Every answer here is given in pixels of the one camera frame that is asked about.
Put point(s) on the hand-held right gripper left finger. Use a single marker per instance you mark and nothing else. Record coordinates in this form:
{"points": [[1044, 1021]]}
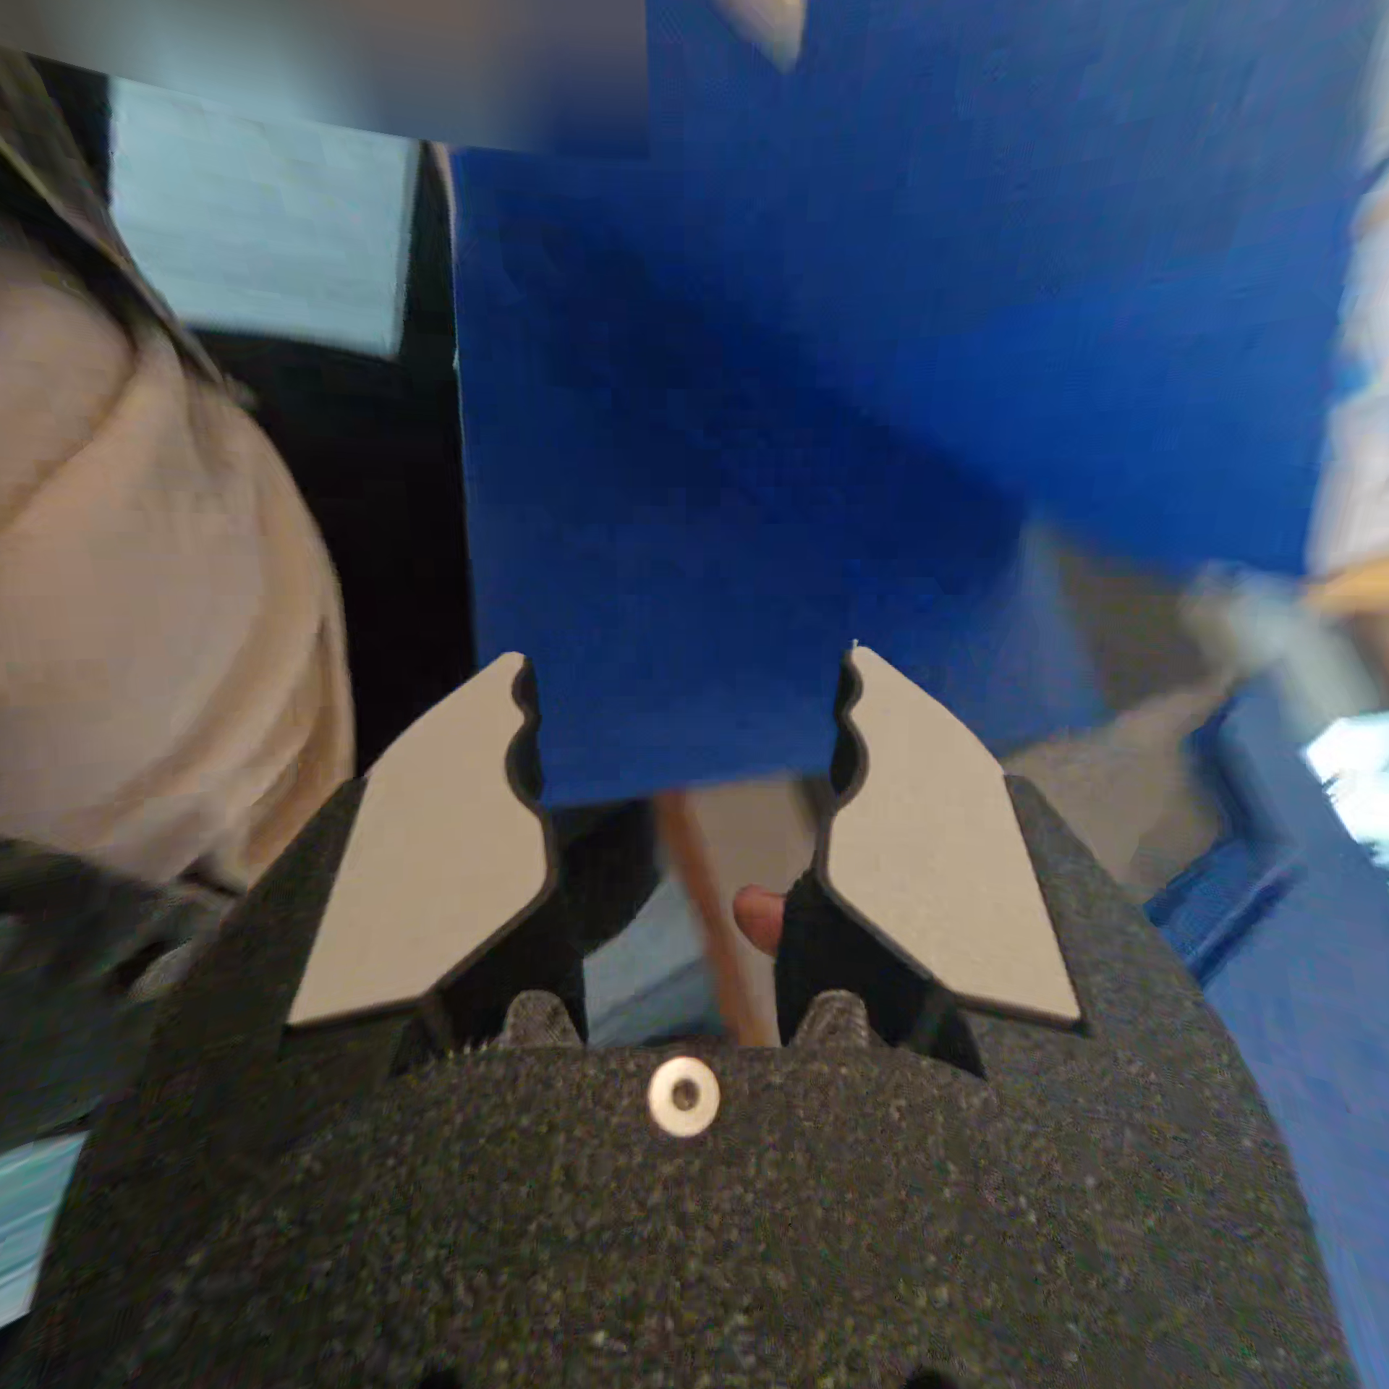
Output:
{"points": [[434, 858]]}

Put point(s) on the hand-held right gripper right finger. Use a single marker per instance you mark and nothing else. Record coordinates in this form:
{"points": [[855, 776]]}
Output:
{"points": [[933, 858]]}

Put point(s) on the blue cloth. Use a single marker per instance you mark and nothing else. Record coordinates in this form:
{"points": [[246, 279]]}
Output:
{"points": [[814, 380]]}

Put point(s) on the person's beige top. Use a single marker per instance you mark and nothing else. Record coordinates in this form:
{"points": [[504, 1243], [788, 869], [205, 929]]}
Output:
{"points": [[141, 608]]}

